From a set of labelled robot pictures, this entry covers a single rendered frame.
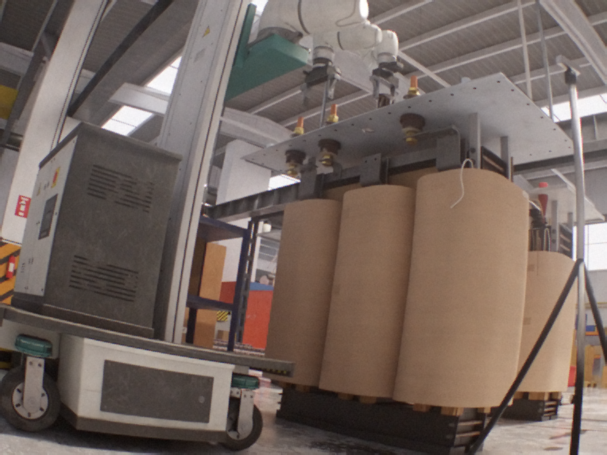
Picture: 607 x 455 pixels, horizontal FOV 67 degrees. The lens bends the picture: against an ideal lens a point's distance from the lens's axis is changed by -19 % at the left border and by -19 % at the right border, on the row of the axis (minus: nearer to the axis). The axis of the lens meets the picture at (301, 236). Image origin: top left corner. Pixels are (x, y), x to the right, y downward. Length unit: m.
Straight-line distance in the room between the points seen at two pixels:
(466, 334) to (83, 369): 1.26
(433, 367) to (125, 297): 1.07
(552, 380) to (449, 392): 1.82
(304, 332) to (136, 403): 1.29
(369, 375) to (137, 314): 1.06
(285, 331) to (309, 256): 0.36
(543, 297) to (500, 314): 1.61
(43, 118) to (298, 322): 10.70
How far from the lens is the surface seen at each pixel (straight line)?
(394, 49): 2.53
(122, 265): 1.44
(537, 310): 3.57
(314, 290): 2.52
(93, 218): 1.42
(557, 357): 3.66
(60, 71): 13.13
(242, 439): 1.71
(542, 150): 2.55
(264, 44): 1.84
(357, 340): 2.21
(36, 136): 12.51
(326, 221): 2.58
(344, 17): 1.85
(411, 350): 2.00
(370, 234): 2.27
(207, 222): 2.56
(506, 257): 2.03
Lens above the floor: 0.35
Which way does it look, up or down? 12 degrees up
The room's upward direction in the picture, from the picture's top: 8 degrees clockwise
